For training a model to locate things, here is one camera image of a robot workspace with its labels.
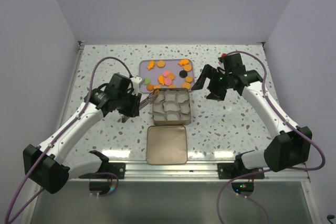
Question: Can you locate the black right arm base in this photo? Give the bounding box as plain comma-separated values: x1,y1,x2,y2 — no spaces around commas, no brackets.
217,150,267,179

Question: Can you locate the orange swirl cookie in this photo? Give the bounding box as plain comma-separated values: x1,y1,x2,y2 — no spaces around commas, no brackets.
146,84,154,91

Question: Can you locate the orange flower cookie right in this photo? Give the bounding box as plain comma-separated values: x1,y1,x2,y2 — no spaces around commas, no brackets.
185,76,193,83

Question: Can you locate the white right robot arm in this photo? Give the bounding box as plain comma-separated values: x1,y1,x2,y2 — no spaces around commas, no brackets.
191,52,312,175

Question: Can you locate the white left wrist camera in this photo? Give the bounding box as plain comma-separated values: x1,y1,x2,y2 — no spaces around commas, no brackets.
130,76,144,95

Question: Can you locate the black sandwich cookie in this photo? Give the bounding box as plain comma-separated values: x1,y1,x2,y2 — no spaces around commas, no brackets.
179,70,188,78

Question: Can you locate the pink round cookie lower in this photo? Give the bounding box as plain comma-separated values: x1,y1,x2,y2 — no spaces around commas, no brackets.
164,78,172,86

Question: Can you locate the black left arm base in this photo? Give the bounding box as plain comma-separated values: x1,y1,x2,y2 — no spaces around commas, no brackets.
79,150,126,179

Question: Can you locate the gold tin lid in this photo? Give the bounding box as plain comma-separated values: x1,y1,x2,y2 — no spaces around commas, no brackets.
146,125,187,165

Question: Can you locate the yellow round dotted cookie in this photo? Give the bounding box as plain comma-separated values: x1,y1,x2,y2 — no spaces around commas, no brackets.
182,82,191,90
183,65,192,72

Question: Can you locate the lilac plastic tray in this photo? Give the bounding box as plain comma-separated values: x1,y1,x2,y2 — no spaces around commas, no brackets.
139,58,195,93

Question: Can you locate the orange fish cookie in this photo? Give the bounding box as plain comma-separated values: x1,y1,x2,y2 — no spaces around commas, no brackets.
147,61,155,70
158,76,164,85
178,59,189,67

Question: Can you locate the pink round cookie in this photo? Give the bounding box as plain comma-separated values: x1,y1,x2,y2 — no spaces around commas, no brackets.
163,70,170,77
164,78,172,86

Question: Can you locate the yellow round dotted cookie upper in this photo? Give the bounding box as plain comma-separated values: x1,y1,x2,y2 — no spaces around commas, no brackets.
183,65,192,72

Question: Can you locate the green round cookie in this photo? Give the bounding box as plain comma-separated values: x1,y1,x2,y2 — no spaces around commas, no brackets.
144,78,151,85

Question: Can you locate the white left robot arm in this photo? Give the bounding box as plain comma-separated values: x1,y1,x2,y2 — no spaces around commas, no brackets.
23,73,144,194

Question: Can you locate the aluminium front rail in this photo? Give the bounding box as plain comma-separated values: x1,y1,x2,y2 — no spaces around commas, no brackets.
66,160,310,182

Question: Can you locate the gold cookie tin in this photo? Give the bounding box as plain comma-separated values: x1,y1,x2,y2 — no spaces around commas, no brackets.
152,88,192,126

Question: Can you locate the yellow round dotted cookie lower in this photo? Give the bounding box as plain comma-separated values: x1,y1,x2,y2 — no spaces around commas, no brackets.
182,82,191,90

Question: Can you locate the pink round cookie upper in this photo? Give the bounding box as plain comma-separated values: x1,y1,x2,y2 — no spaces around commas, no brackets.
163,70,170,77

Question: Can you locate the yellow sandwich cookie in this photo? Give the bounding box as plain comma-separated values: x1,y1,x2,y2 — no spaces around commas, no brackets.
157,60,165,68

